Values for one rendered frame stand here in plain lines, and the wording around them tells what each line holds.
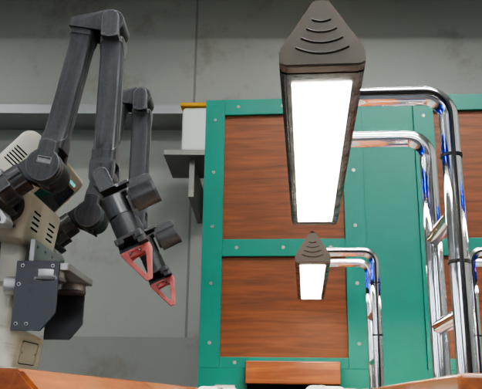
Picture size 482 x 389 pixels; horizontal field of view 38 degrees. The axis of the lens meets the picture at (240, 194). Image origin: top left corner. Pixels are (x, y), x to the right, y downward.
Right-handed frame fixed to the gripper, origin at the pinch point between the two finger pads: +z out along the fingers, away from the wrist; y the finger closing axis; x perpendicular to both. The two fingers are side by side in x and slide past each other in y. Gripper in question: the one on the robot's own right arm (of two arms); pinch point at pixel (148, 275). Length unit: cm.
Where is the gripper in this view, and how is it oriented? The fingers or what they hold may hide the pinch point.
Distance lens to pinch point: 154.2
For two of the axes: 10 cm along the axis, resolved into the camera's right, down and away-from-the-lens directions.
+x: -9.0, 4.3, -1.0
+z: 4.4, 8.6, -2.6
